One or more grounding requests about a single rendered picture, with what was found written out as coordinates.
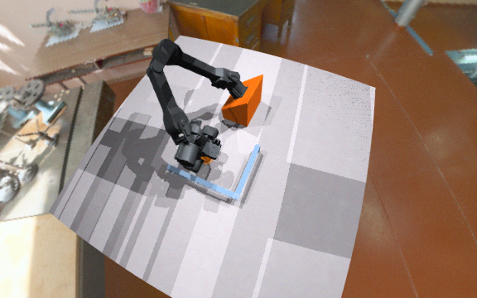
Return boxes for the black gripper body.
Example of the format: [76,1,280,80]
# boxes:
[183,125,219,174]

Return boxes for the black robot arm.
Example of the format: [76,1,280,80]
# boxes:
[147,39,249,167]

